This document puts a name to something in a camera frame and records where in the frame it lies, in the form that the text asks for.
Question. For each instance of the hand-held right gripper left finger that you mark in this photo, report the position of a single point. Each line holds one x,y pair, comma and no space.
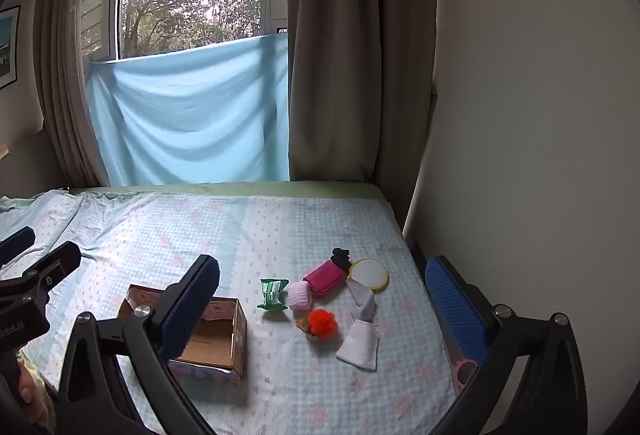
192,302

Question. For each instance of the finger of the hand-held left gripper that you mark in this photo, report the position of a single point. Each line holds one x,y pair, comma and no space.
17,242
52,265

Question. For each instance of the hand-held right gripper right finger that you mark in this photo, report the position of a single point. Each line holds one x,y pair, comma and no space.
452,310

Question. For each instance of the cardboard box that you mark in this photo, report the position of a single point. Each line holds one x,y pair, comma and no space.
220,340

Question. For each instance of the green snack packet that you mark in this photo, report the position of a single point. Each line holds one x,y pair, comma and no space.
272,296

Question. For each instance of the grey cloth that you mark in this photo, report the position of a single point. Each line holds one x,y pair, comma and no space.
363,302

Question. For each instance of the round yellow-rimmed mirror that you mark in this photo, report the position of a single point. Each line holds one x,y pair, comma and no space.
367,274

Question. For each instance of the white knitted cloth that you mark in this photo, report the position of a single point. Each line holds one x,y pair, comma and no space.
357,345

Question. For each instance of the orange pom-pom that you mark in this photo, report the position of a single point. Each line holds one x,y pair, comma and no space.
322,322

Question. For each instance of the magenta zip pouch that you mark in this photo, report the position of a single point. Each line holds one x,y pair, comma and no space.
324,279

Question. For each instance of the person's left hand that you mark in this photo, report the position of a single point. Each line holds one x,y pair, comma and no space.
25,387

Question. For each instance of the checked floral bed sheet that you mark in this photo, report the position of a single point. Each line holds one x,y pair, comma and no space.
280,240

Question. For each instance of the green mattress cover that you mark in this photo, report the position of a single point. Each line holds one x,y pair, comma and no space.
225,188

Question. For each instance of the black hair scrunchie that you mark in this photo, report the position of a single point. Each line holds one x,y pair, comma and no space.
341,257

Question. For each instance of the narrow beige curtain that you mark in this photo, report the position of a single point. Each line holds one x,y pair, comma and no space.
62,65

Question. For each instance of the light blue hanging cloth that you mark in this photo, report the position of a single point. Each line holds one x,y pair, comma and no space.
190,115

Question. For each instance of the wide beige curtain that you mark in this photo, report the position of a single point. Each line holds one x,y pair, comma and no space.
350,65

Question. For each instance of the framed wall picture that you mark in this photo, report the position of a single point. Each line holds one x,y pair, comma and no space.
9,47

